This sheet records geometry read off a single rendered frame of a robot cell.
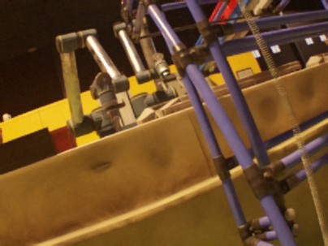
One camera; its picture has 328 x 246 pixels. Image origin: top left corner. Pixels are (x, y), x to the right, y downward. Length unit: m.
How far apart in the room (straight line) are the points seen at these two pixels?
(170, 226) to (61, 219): 0.33
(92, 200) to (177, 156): 0.29
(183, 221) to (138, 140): 0.29
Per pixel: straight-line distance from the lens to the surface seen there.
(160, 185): 0.84
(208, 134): 0.73
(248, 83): 1.57
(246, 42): 0.73
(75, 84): 2.53
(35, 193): 0.85
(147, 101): 2.81
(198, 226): 0.89
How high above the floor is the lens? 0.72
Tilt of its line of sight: 5 degrees up
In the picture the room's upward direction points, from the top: 21 degrees counter-clockwise
